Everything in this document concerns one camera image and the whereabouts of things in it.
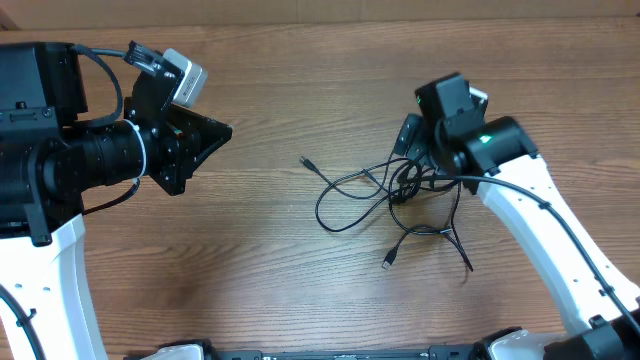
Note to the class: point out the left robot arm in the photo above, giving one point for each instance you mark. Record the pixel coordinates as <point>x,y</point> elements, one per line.
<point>51,154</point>

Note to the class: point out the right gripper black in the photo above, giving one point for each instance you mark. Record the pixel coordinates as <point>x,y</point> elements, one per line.
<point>416,142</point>

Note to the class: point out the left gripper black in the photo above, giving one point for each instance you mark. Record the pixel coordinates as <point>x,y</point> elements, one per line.
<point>180,142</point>

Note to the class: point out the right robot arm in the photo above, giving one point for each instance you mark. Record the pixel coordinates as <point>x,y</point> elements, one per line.
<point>450,141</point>

